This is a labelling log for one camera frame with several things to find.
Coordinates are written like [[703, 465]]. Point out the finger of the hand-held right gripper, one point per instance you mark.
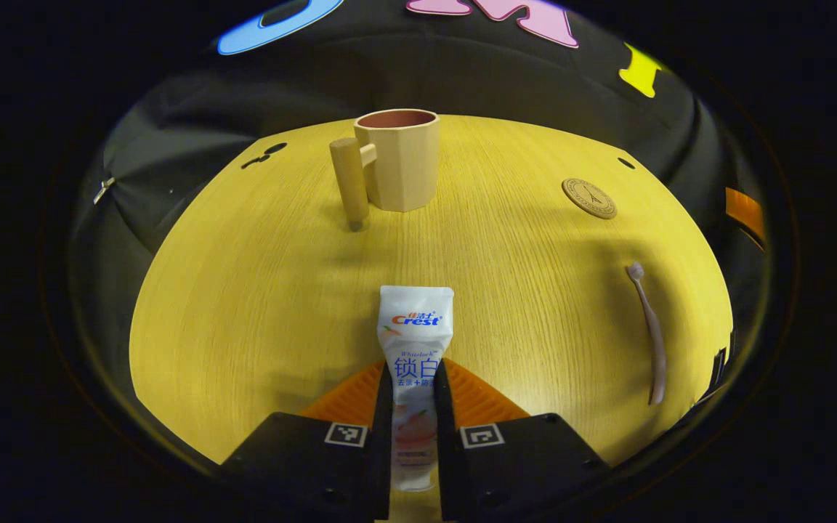
[[744, 211]]

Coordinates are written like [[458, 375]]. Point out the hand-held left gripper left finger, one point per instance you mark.
[[382, 436]]

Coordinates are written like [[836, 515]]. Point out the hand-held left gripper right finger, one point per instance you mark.
[[445, 436]]

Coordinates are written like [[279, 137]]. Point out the white toothpaste tube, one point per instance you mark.
[[415, 327]]

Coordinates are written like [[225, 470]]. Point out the pale pink toothbrush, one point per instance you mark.
[[651, 327]]

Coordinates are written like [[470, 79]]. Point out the round wooden coaster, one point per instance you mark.
[[589, 198]]

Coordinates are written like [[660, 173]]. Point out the black desk edge clamp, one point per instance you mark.
[[718, 367]]

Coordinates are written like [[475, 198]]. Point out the black backdrop cloth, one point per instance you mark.
[[462, 80]]

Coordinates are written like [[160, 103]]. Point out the silver backdrop clip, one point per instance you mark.
[[104, 190]]

